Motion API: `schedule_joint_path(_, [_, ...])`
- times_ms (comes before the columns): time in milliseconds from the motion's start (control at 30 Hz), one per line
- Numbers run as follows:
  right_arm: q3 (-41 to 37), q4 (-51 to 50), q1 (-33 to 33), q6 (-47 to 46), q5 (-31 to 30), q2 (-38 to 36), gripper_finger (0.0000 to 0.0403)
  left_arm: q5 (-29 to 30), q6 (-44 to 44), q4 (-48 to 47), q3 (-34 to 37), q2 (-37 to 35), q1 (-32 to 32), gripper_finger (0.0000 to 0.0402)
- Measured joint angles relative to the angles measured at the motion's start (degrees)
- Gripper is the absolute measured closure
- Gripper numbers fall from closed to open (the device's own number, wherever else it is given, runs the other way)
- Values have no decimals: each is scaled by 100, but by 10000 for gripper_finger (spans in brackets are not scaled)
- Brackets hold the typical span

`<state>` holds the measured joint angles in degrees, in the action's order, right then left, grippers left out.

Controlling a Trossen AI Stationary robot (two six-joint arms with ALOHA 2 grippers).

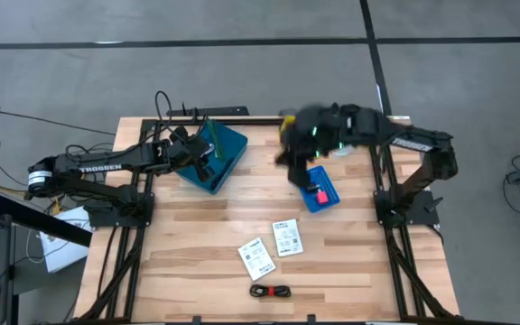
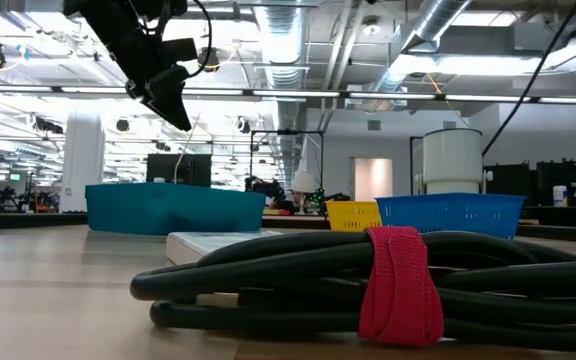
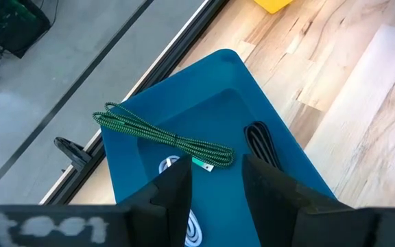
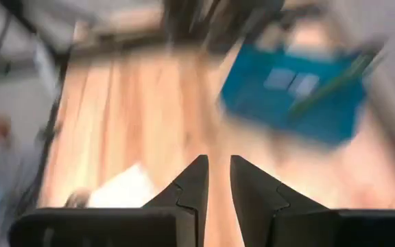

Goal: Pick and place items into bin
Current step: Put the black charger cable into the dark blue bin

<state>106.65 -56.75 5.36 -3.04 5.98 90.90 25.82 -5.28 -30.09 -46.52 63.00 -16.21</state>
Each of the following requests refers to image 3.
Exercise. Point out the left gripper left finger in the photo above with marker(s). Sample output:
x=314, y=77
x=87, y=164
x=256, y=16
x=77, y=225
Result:
x=170, y=206

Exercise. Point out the black table clamp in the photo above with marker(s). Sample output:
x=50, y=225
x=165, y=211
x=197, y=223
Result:
x=72, y=152

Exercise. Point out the black aluminium table frame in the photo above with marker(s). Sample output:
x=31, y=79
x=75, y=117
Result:
x=159, y=70

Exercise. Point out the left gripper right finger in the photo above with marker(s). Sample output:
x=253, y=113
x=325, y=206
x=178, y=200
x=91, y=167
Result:
x=269, y=206

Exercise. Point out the black electronics box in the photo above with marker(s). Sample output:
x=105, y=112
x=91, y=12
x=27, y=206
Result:
x=12, y=24

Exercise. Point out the yellow plastic basket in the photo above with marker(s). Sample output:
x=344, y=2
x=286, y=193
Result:
x=273, y=5

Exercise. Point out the teal plastic bin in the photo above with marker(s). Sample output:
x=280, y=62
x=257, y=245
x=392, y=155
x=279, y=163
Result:
x=211, y=113

